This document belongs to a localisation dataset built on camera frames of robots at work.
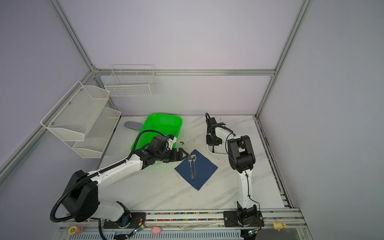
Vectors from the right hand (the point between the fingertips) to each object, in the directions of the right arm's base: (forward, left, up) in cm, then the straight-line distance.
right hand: (212, 143), depth 103 cm
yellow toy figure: (-49, -28, +4) cm, 57 cm away
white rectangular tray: (-7, -5, +4) cm, 10 cm away
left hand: (-19, +18, +14) cm, 29 cm away
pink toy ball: (-51, +29, +2) cm, 59 cm away
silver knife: (-5, -1, 0) cm, 5 cm away
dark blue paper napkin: (-19, +5, -1) cm, 20 cm away
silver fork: (-13, +15, 0) cm, 20 cm away
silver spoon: (-12, +12, +1) cm, 17 cm away
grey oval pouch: (+14, +59, +4) cm, 61 cm away
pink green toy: (-53, +65, +5) cm, 84 cm away
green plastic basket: (+10, +33, +9) cm, 35 cm away
